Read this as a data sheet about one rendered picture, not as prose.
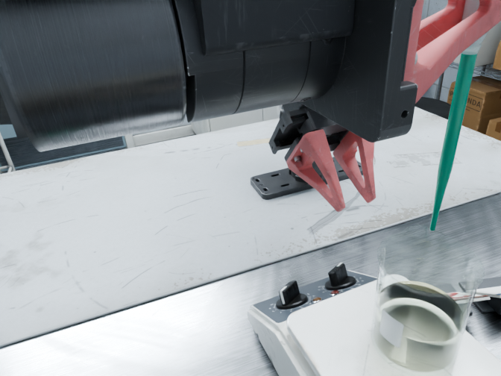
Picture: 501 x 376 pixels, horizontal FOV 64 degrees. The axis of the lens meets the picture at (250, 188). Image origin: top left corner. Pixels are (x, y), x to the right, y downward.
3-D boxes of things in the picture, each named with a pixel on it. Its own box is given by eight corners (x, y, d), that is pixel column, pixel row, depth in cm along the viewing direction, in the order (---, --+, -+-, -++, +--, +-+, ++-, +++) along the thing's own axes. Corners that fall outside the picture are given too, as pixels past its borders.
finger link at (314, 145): (401, 184, 37) (359, 100, 40) (335, 204, 35) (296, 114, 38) (368, 208, 44) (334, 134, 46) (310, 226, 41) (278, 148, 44)
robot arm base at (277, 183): (372, 131, 67) (349, 118, 73) (261, 157, 61) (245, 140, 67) (368, 173, 71) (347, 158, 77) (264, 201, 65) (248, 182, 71)
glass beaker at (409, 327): (467, 394, 27) (497, 301, 22) (367, 376, 28) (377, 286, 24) (449, 313, 33) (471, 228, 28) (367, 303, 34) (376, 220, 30)
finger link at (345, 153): (408, 182, 38) (366, 99, 40) (342, 201, 36) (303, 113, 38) (374, 206, 44) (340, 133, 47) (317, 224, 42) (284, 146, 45)
